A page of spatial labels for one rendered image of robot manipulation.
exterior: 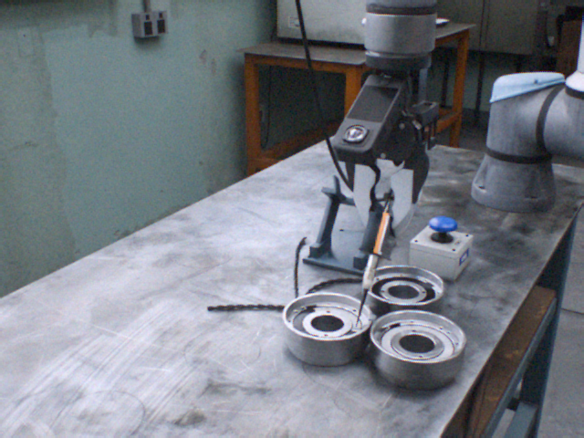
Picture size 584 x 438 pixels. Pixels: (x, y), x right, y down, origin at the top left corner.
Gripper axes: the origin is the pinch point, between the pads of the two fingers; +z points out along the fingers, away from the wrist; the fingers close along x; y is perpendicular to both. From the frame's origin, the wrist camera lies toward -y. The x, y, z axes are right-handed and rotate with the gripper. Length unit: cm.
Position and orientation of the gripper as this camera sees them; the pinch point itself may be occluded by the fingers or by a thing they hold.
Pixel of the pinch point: (381, 226)
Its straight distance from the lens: 79.4
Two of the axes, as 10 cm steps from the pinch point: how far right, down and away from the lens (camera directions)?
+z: 0.0, 9.2, 3.9
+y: 4.9, -3.4, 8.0
